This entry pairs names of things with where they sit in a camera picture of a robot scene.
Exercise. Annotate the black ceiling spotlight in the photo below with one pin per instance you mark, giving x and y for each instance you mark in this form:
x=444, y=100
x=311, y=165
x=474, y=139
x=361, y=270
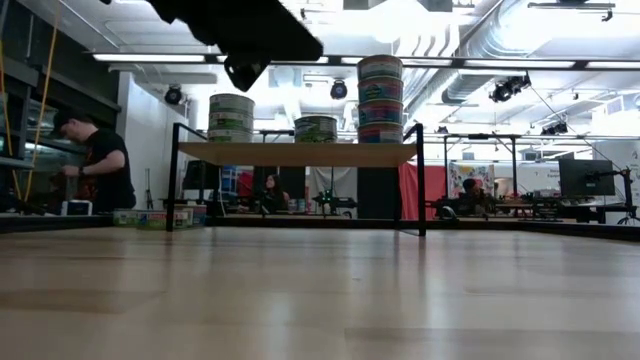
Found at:
x=510, y=87
x=173, y=95
x=338, y=90
x=555, y=127

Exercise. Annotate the black tripod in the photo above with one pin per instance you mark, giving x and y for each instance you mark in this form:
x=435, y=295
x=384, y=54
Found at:
x=148, y=190

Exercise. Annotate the wooden shelf black legs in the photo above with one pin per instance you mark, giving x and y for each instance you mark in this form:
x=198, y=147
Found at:
x=300, y=154

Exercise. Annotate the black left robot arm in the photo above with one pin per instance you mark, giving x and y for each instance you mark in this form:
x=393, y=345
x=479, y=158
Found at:
x=240, y=25

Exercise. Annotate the black table frame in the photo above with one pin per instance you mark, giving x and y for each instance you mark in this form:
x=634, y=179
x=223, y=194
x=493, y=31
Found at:
x=50, y=222

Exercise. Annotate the black monitor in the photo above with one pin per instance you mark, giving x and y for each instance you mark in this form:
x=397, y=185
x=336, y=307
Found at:
x=586, y=177
x=200, y=175

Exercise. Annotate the black upright panel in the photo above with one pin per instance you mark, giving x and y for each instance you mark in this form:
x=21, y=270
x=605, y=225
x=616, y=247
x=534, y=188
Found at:
x=378, y=192

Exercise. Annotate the long ceiling light strip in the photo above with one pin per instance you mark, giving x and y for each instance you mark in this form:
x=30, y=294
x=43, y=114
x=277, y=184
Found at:
x=150, y=58

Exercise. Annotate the red fabric panel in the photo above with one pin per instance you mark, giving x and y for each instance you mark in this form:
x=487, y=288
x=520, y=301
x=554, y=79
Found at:
x=435, y=192

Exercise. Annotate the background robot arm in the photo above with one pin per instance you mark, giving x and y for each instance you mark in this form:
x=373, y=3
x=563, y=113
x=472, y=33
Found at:
x=332, y=200

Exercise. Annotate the person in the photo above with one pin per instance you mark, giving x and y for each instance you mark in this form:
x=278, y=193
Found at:
x=470, y=187
x=274, y=192
x=107, y=170

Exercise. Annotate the small white device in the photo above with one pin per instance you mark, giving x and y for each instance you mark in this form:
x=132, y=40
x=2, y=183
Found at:
x=77, y=207

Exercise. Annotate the colourful printed banner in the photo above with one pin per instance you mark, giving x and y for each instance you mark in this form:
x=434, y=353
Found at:
x=472, y=175

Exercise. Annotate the blue container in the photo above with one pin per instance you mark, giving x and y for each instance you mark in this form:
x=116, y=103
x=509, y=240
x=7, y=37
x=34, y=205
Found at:
x=229, y=177

